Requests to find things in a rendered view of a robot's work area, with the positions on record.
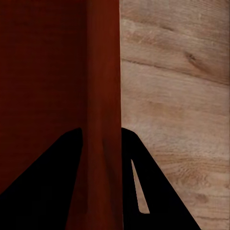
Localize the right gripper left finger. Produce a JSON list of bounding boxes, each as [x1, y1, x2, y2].
[[0, 127, 83, 230]]

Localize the storage box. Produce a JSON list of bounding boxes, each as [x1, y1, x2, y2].
[[0, 0, 123, 230]]

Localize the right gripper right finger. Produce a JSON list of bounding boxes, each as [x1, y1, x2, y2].
[[121, 127, 201, 230]]

